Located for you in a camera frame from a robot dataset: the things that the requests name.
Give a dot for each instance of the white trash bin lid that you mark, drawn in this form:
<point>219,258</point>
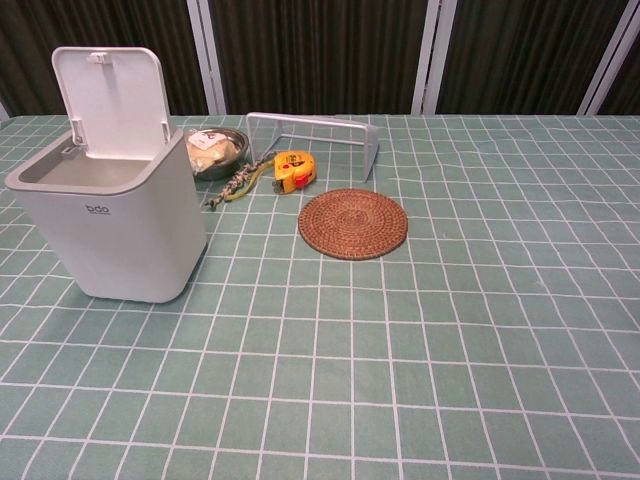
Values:
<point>115,235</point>

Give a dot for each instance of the white plastic bin lid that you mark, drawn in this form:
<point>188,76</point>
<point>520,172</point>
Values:
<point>112,100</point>

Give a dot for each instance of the round woven rattan coaster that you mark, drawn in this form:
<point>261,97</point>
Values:
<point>353,223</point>

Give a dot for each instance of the yellow tape measure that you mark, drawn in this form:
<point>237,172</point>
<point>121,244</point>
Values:
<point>294,171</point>

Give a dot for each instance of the green checked tablecloth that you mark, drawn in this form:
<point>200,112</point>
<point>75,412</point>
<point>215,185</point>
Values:
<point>380,325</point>

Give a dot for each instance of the stainless steel bowl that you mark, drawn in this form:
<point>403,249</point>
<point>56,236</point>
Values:
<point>235,155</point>

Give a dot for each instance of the clear bag of beige food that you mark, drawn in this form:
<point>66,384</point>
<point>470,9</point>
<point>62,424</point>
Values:
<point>210,150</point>

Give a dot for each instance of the dark pleated curtain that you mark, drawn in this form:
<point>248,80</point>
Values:
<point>320,55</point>

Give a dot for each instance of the white partition frame post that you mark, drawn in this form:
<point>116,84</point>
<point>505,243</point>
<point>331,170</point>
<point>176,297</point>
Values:
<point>205,55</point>

